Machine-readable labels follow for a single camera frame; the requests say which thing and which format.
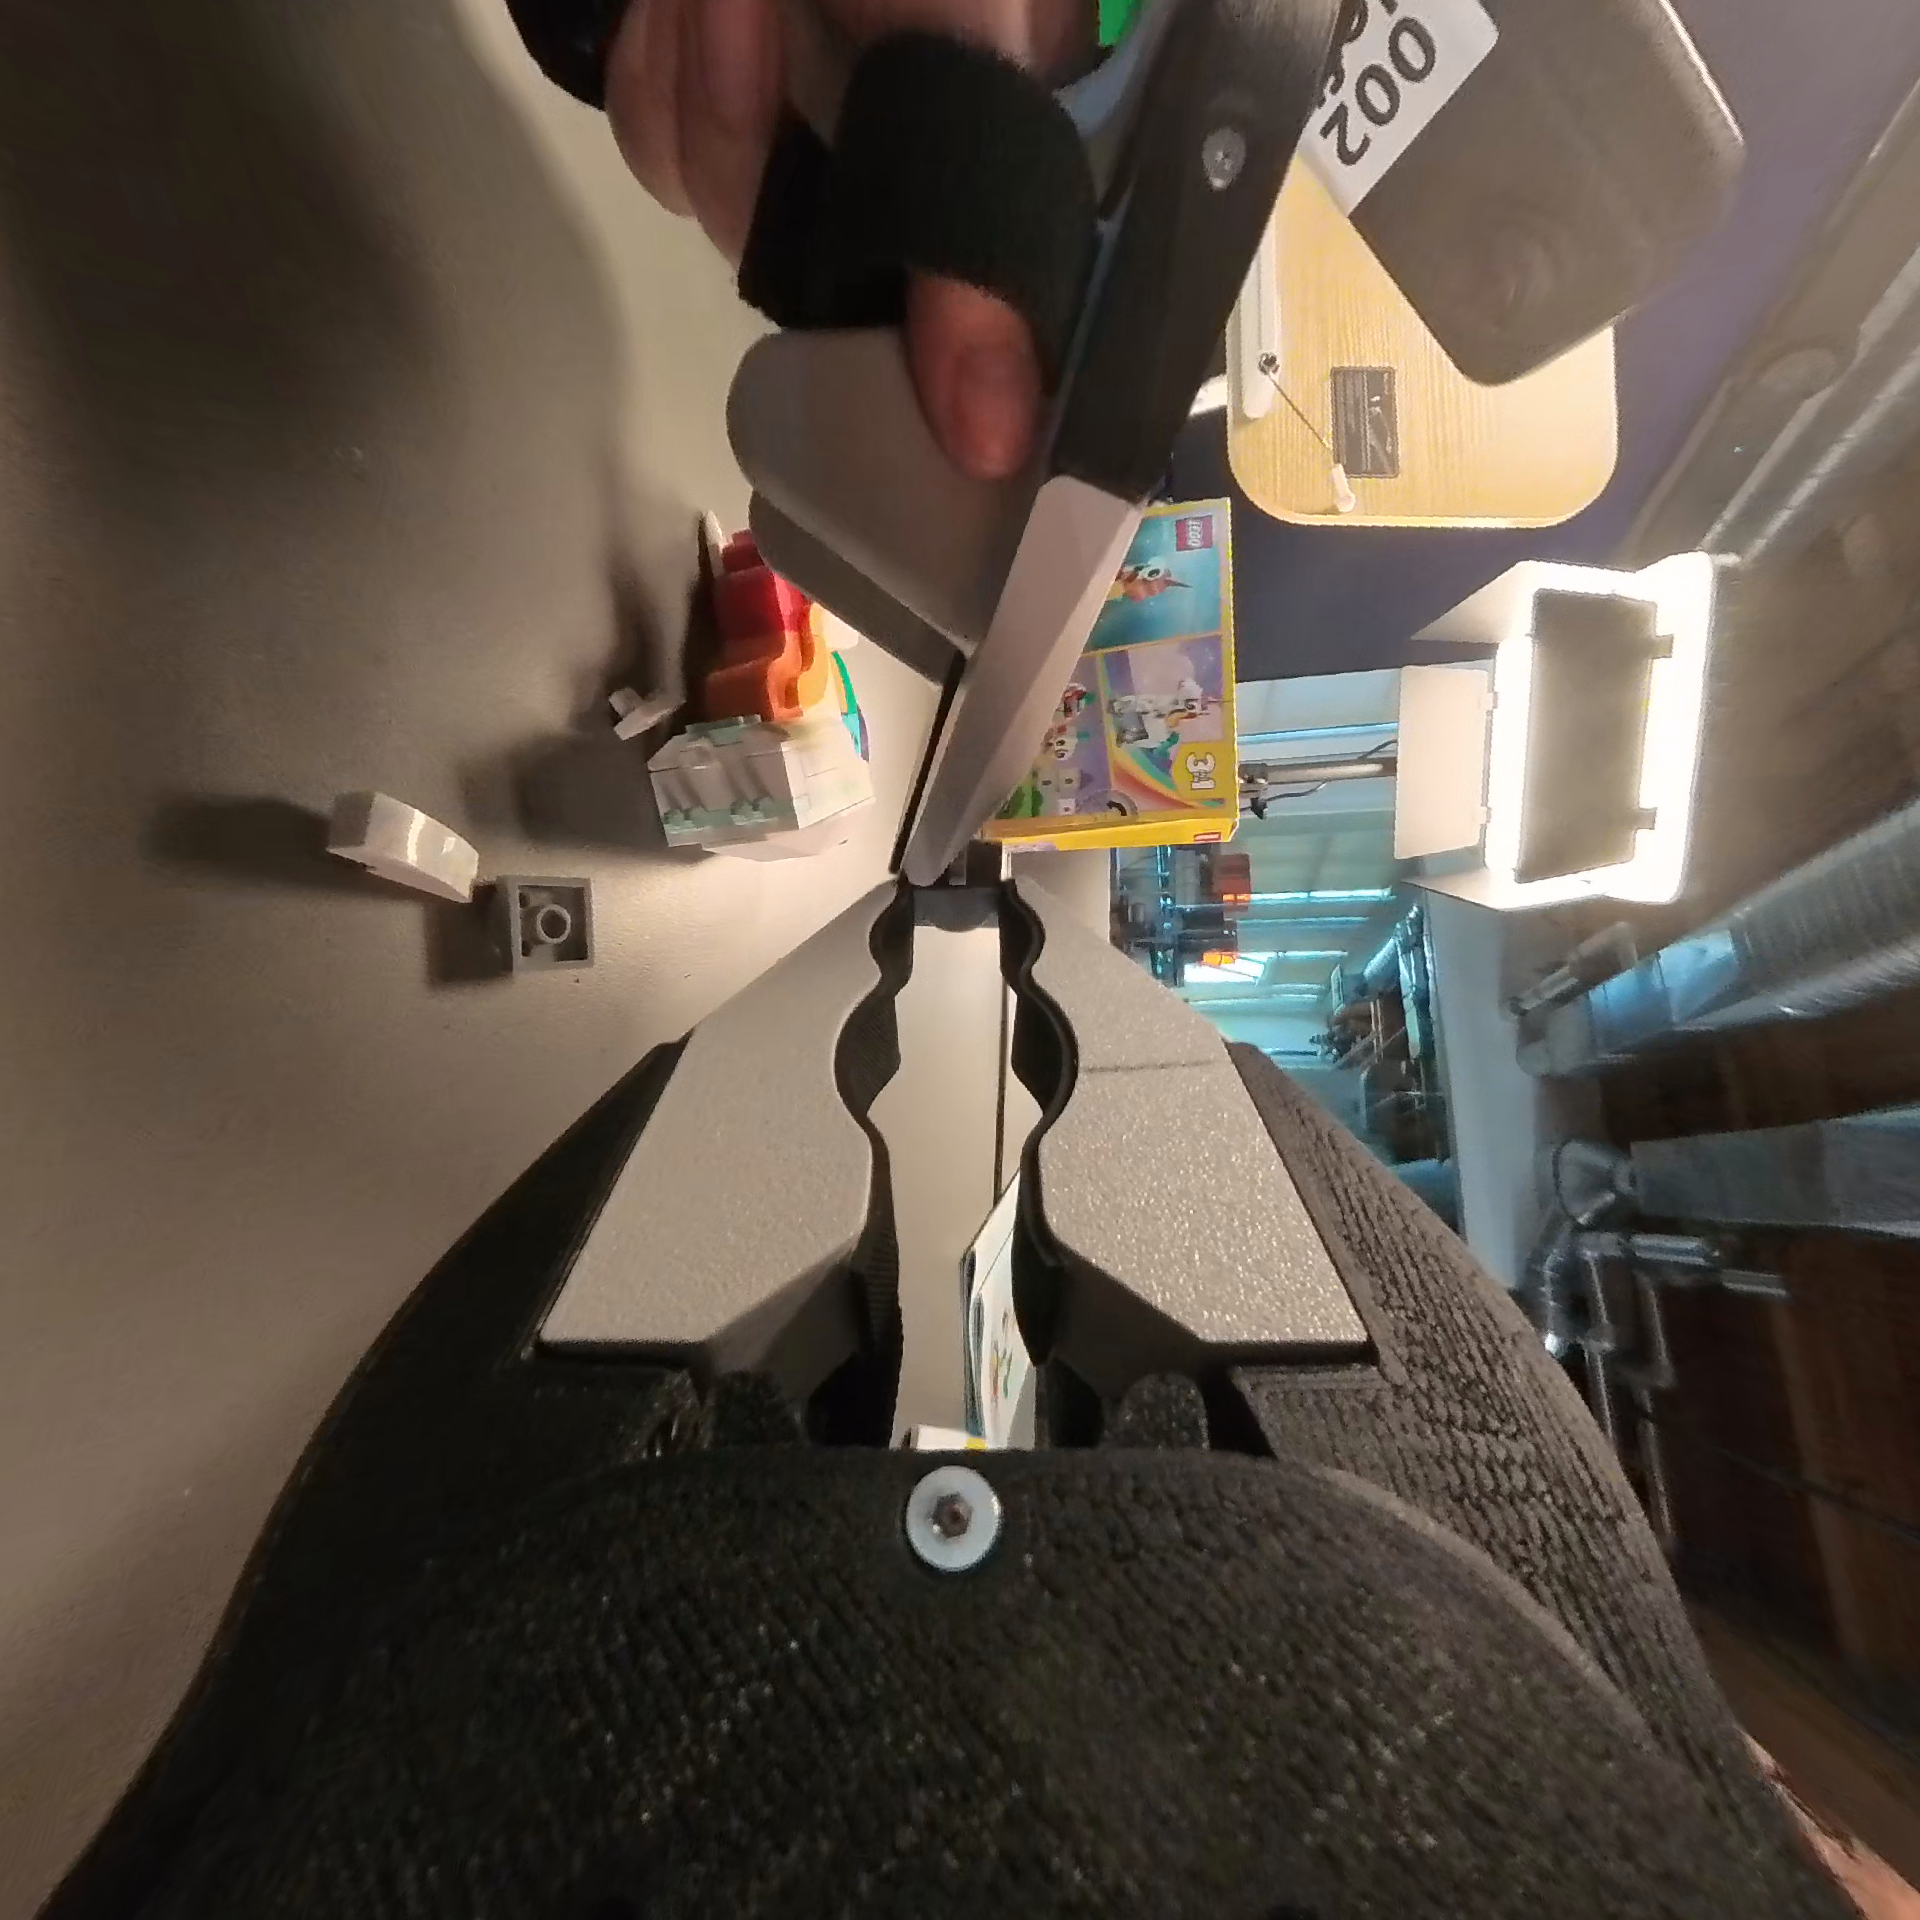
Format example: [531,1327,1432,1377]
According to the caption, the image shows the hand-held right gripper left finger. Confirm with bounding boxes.
[536,884,921,1405]

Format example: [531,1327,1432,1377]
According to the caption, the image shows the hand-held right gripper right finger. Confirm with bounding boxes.
[996,876,1383,1377]

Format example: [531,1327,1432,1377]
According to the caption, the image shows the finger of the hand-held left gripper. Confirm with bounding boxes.
[728,331,1040,674]
[890,473,1156,888]

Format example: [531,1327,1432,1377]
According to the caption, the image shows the white lego unicorn build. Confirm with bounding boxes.
[647,511,875,866]

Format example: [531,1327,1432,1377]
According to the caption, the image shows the yellow lego set box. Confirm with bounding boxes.
[979,496,1242,854]

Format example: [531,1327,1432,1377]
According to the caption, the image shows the round rainbow lego piece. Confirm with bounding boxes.
[815,609,875,770]

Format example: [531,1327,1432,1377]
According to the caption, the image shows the lego instruction booklet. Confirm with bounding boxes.
[956,1166,1040,1455]

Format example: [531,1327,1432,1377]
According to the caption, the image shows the grey square lego plate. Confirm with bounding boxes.
[482,870,596,979]

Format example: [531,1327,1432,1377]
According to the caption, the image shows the white curved lego piece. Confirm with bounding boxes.
[328,790,484,903]

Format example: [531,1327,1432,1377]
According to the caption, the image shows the person's left hand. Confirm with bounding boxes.
[604,0,1098,482]

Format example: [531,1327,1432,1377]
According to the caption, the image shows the pale wooden board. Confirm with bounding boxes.
[1224,149,1626,528]

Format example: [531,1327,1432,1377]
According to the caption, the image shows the white ceiling lamp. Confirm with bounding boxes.
[1392,552,1716,913]

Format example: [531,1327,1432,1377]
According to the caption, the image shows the grey ceiling ducts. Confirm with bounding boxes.
[1512,831,1920,1087]

